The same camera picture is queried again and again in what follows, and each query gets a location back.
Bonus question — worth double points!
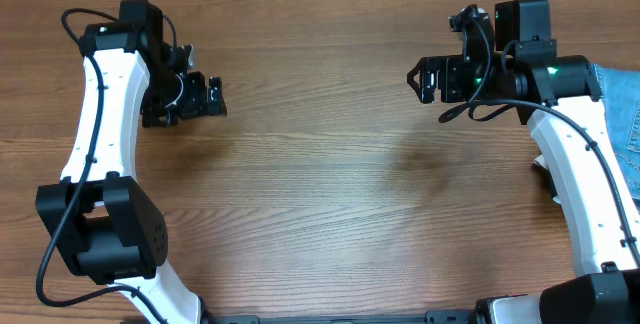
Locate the blue denim jeans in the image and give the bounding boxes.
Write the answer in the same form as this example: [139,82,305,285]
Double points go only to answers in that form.
[592,64,640,208]

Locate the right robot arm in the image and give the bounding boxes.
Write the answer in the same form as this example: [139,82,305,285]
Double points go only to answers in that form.
[407,0,639,323]

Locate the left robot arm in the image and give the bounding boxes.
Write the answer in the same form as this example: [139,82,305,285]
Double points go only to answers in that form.
[35,0,227,323]

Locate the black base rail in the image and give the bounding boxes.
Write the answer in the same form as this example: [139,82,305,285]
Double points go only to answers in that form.
[202,309,484,324]

